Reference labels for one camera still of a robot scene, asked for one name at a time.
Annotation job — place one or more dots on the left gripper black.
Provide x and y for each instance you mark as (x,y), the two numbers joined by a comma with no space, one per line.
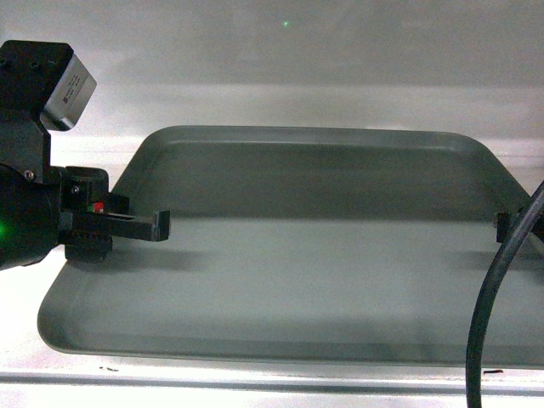
(78,212)

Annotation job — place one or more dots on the grey-green rectangular serving tray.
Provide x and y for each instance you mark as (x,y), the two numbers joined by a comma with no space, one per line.
(293,244)

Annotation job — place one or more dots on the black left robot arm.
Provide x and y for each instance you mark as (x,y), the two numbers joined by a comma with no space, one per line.
(44,88)

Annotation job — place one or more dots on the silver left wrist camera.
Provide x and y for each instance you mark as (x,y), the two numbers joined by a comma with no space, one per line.
(69,98)

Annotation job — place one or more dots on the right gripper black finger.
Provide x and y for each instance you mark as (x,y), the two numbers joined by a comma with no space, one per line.
(505,221)

